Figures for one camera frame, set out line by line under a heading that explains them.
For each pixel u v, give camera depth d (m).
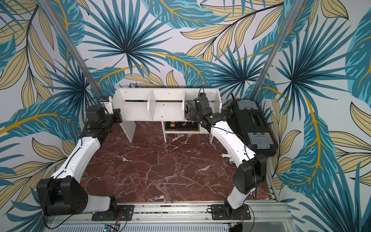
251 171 0.43
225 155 0.93
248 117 0.93
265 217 0.75
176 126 0.91
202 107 0.60
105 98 0.68
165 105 0.88
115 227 0.72
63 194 0.40
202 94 0.72
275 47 0.83
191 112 0.73
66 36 0.78
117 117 0.72
